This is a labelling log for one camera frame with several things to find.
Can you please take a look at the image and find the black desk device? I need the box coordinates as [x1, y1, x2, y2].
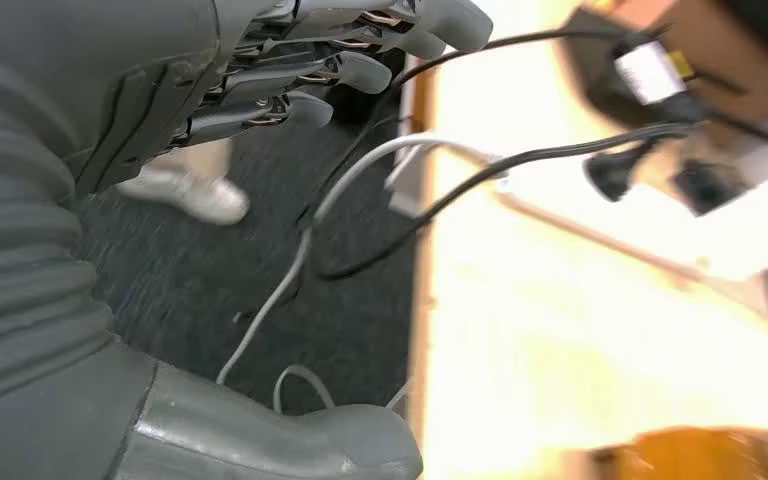
[554, 5, 715, 132]

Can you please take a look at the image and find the white power strip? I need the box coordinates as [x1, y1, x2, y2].
[621, 176, 768, 284]

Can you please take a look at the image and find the wooden organizer box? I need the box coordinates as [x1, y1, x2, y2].
[587, 410, 768, 480]

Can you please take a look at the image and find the brown cardboard box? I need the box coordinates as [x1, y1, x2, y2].
[612, 0, 768, 146]

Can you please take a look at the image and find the white sneaker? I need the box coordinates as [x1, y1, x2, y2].
[115, 164, 252, 227]

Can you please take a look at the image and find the black power adapter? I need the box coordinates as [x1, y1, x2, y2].
[671, 158, 751, 216]

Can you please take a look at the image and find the person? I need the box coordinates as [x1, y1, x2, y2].
[153, 137, 235, 180]

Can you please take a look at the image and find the thick black power cord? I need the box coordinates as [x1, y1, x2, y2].
[316, 120, 713, 282]

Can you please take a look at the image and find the white power strip cord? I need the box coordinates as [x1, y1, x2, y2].
[214, 131, 512, 387]

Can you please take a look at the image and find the black plug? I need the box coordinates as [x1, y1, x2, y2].
[581, 141, 655, 205]

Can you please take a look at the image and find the thin white cable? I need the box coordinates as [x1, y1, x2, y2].
[271, 363, 417, 415]

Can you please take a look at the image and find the thin black cable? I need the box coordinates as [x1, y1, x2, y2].
[294, 23, 671, 231]

